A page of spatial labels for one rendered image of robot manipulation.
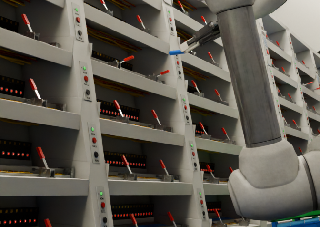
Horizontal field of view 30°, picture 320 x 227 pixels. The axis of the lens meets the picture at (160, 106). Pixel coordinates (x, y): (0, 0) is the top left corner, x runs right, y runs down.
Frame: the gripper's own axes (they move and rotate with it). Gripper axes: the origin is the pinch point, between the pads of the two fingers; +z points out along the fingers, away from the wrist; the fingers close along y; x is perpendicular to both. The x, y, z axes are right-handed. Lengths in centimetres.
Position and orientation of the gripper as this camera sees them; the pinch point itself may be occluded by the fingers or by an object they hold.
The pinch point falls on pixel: (189, 45)
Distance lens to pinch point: 230.1
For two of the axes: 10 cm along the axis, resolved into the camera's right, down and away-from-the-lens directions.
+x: 3.6, 8.8, -3.2
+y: -4.5, -1.4, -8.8
